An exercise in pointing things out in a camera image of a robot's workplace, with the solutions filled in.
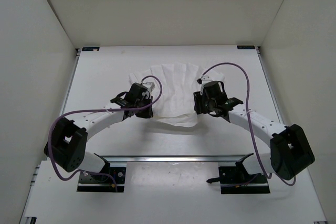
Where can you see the left blue corner label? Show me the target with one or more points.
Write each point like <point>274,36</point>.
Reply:
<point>90,49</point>

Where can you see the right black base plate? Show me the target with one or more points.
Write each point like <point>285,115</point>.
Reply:
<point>233,178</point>

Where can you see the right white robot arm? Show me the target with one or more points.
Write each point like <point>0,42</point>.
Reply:
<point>290,152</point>

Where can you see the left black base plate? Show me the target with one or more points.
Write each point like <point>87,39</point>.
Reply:
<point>104,184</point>

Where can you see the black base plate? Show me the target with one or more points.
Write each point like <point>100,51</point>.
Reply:
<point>104,184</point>
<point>233,178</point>

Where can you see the aluminium front rail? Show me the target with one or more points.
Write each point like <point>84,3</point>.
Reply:
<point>174,159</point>

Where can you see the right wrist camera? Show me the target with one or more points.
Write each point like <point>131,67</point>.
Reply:
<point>203,79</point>

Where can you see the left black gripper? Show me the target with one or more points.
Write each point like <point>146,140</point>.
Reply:
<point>148,113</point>

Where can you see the right blue corner label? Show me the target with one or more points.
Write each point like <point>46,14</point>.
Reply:
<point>245,47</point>

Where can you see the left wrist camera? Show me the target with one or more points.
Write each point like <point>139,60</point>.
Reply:
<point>150,86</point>

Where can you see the white pleated skirt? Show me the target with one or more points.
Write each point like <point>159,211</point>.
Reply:
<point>179,81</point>

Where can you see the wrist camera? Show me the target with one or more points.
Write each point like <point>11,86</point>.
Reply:
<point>203,79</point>
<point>150,86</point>

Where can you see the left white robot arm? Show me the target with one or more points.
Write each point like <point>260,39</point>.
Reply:
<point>68,136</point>

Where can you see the blue corner label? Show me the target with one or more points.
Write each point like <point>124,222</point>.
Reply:
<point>90,49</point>
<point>245,47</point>

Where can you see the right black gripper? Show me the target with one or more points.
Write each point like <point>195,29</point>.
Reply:
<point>198,107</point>

